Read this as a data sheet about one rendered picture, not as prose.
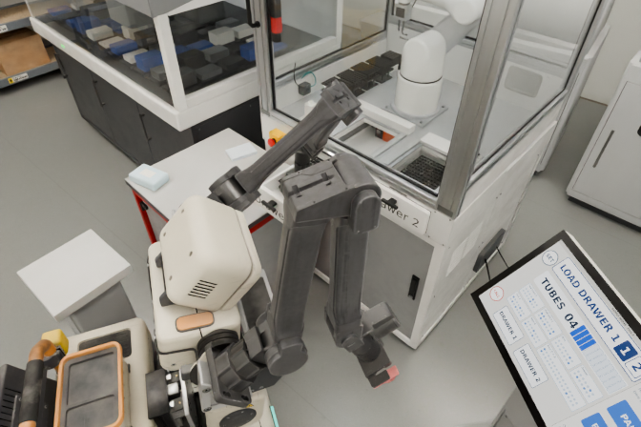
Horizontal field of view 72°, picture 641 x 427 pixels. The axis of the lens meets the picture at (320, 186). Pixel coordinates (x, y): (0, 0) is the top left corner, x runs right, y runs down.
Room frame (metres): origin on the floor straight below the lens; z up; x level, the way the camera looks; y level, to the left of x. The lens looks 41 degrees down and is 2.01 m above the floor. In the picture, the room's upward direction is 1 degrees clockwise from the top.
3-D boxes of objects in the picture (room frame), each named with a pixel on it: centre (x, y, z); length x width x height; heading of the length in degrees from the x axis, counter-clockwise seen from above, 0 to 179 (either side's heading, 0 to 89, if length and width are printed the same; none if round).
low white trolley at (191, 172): (1.50, 0.45, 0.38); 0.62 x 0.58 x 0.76; 47
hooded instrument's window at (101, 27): (2.86, 0.97, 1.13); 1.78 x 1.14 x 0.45; 47
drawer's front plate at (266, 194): (1.20, 0.16, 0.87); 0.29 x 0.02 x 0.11; 47
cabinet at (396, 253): (1.76, -0.42, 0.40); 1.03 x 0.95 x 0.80; 47
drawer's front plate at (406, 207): (1.22, -0.28, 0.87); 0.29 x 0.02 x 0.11; 47
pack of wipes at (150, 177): (1.48, 0.76, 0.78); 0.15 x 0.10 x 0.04; 61
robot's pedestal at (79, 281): (0.99, 0.88, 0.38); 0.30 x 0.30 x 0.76; 51
